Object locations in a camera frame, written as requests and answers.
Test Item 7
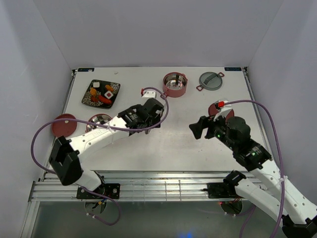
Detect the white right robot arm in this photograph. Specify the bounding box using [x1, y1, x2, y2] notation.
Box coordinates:
[189, 116, 317, 238]

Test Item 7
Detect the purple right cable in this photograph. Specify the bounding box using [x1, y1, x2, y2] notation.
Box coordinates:
[221, 99, 284, 238]

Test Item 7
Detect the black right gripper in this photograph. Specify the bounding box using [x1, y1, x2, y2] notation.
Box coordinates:
[188, 110, 237, 151]

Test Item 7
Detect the pink steel-lined bowl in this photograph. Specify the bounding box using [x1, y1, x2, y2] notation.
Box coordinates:
[162, 72, 188, 98]
[85, 114, 112, 132]

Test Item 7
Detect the white red sushi piece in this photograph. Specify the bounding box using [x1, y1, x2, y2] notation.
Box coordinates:
[104, 91, 114, 99]

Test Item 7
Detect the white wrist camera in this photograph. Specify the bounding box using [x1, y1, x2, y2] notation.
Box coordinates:
[213, 99, 233, 121]
[141, 89, 157, 99]

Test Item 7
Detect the pink steel-lined far bowl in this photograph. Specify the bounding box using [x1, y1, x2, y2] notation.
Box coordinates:
[162, 72, 188, 98]

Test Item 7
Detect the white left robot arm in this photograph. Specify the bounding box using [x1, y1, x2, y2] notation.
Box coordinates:
[49, 98, 164, 198]

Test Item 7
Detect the black patterned square plate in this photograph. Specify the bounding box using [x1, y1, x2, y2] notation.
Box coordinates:
[81, 79, 121, 109]

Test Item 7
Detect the purple cable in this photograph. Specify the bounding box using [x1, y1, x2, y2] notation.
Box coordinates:
[31, 86, 170, 226]
[221, 99, 284, 238]

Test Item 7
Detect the red sausage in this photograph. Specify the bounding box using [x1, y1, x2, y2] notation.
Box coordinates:
[98, 95, 112, 105]

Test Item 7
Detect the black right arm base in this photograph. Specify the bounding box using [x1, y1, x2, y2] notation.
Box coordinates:
[206, 182, 236, 198]

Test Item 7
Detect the dark red flat lid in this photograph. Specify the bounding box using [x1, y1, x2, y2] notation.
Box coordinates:
[208, 103, 234, 120]

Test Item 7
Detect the orange fried food piece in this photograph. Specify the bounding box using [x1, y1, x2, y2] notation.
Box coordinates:
[90, 87, 97, 96]

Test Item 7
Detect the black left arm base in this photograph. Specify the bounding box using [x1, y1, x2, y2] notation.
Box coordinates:
[76, 183, 120, 199]

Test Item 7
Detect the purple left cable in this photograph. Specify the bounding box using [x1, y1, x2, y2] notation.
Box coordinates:
[31, 86, 170, 226]

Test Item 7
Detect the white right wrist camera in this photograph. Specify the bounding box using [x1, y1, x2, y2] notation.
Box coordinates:
[213, 99, 233, 121]

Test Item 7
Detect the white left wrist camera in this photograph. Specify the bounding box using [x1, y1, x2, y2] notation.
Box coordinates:
[141, 89, 157, 99]

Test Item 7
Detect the grey lid with handle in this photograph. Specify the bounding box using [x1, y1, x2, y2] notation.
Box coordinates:
[196, 72, 225, 91]

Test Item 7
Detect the pink steel-lined left bowl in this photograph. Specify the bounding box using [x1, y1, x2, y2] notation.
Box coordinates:
[85, 114, 112, 132]

